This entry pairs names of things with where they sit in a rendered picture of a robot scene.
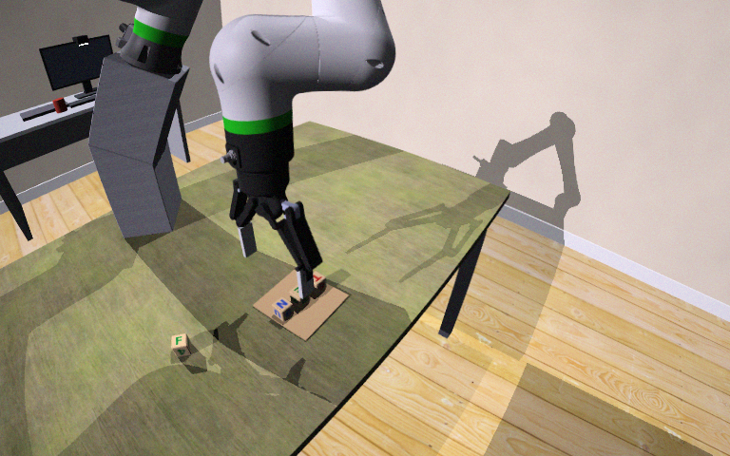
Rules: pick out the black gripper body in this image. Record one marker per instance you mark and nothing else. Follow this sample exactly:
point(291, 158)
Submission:
point(268, 187)

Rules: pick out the tan square mat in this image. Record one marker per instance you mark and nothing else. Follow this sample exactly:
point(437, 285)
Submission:
point(306, 320)

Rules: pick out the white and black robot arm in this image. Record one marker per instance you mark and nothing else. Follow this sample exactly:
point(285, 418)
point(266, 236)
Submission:
point(260, 62)

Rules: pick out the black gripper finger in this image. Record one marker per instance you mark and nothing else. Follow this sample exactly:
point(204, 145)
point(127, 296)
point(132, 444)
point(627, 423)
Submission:
point(305, 254)
point(245, 226)

